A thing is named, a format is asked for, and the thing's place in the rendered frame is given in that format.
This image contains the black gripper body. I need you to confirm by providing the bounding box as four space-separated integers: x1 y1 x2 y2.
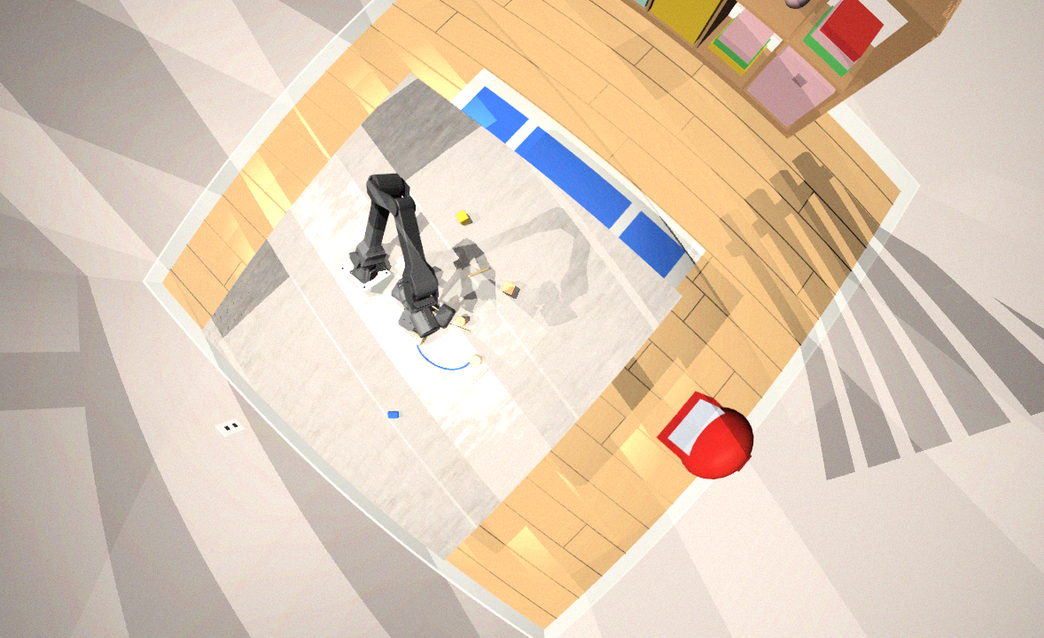
392 284 456 329

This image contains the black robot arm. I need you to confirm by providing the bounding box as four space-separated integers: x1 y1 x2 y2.
349 173 440 338

